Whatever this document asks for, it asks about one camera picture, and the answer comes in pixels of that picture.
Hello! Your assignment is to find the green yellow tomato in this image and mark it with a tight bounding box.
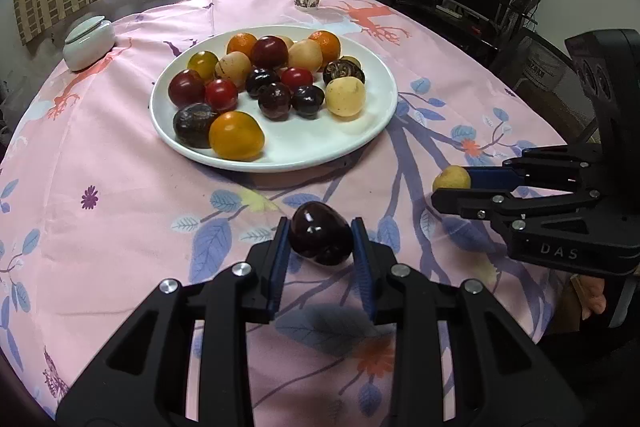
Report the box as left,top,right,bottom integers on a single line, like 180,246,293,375
188,51,218,82

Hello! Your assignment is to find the small dark cherry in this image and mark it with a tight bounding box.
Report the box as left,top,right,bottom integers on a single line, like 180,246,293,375
291,84,324,118

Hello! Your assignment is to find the yellow orange tomato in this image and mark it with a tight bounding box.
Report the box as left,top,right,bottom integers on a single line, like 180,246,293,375
208,110,265,160

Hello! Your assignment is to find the white oval plate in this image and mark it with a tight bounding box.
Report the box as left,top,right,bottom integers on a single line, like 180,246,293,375
149,25,398,173

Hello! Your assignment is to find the large yellow pear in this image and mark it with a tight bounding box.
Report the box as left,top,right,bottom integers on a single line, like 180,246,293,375
288,39,323,72

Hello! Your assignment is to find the dark red cherry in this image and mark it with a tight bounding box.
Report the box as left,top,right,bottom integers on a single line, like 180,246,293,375
258,82,291,121

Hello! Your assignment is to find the small green yellow fruit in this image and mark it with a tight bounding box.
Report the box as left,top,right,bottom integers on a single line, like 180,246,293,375
432,165,472,192

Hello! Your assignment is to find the dark purple cherry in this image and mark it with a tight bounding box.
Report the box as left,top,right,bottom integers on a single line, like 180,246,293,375
288,202,354,267

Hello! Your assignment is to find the small orange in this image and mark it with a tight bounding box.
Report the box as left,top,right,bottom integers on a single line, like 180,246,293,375
227,32,257,57

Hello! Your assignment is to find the large orange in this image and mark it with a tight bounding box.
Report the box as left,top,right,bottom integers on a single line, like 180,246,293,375
308,30,342,66

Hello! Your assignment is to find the striped pepino melon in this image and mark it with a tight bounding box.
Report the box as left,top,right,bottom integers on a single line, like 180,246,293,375
215,51,253,91

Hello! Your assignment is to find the pink floral tablecloth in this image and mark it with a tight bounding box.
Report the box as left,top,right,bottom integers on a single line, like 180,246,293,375
1,0,563,415

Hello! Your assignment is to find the dark red plum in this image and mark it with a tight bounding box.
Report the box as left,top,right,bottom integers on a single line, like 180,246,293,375
168,69,206,108

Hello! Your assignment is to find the large red plum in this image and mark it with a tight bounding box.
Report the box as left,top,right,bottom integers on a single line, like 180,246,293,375
250,36,288,69

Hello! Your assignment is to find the small red cherry tomato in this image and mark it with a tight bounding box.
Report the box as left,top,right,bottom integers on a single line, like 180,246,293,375
205,78,238,114

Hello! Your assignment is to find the small tan longan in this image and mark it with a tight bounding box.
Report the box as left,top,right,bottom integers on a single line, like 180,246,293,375
278,36,294,49

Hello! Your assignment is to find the person's hand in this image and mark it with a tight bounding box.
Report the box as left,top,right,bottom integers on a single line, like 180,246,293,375
579,275,606,320

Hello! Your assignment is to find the round tan pear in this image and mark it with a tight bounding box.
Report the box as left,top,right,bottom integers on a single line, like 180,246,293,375
341,55,361,68

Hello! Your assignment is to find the pale yellow round fruit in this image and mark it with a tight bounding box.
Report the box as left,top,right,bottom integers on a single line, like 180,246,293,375
326,76,366,118

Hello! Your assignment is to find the dark water chestnut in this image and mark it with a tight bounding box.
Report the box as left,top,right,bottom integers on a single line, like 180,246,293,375
322,58,366,84
172,103,218,148

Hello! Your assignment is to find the white lidded ceramic jar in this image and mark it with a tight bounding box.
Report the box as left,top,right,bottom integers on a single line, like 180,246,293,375
62,15,116,72

